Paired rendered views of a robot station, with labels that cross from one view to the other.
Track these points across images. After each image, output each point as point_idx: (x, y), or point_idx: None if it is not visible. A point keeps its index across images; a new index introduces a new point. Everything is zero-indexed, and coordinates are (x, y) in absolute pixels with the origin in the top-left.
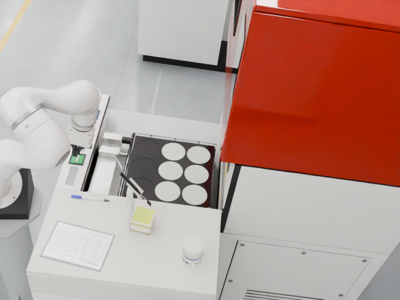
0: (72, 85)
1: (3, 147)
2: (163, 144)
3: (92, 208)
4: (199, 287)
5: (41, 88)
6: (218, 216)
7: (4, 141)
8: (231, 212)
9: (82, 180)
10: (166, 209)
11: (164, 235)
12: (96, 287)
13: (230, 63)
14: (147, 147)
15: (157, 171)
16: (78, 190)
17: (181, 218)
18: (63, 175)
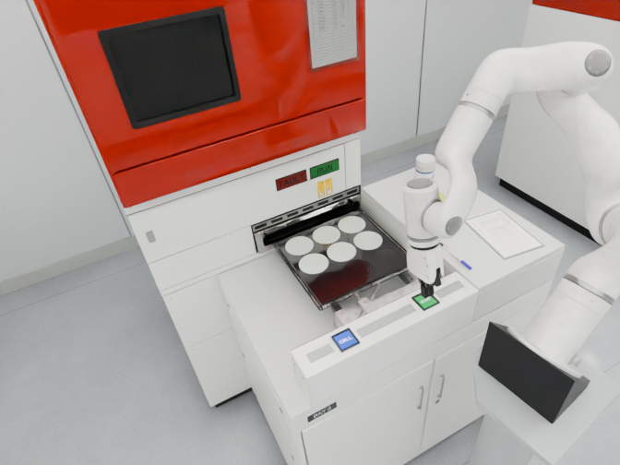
0: (514, 52)
1: (603, 113)
2: (311, 275)
3: (460, 249)
4: (439, 168)
5: (556, 47)
6: (369, 185)
7: (598, 118)
8: None
9: (443, 278)
10: (399, 210)
11: None
12: None
13: (267, 115)
14: (328, 284)
15: (352, 258)
16: (457, 272)
17: (397, 199)
18: (458, 295)
